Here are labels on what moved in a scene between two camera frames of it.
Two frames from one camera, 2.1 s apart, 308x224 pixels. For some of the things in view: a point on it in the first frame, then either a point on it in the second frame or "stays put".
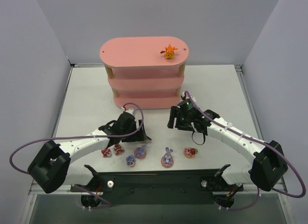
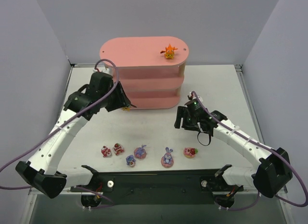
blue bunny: x=167 y=160 stays put
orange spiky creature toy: x=169 y=51 stays put
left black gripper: x=139 y=131 to x=119 y=96
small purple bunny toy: x=130 y=160 stays put
